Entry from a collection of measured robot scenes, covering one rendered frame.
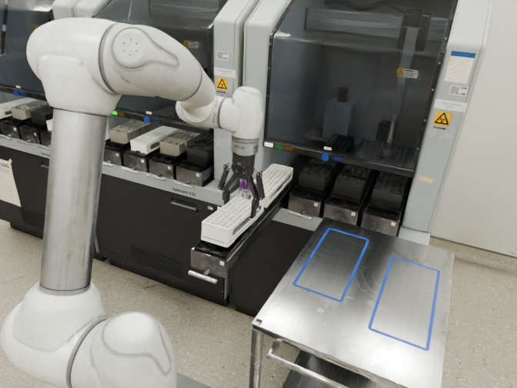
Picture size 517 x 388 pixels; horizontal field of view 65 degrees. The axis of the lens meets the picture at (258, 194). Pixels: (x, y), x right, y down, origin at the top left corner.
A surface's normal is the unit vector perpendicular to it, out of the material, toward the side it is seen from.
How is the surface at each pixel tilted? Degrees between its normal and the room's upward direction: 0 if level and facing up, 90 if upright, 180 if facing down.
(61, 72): 75
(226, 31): 90
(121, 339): 8
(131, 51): 64
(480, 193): 90
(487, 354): 0
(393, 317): 0
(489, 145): 90
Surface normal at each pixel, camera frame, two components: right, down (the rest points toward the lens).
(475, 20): -0.16, -0.57
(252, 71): -0.41, 0.41
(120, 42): -0.04, 0.07
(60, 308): 0.34, -0.40
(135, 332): 0.14, -0.86
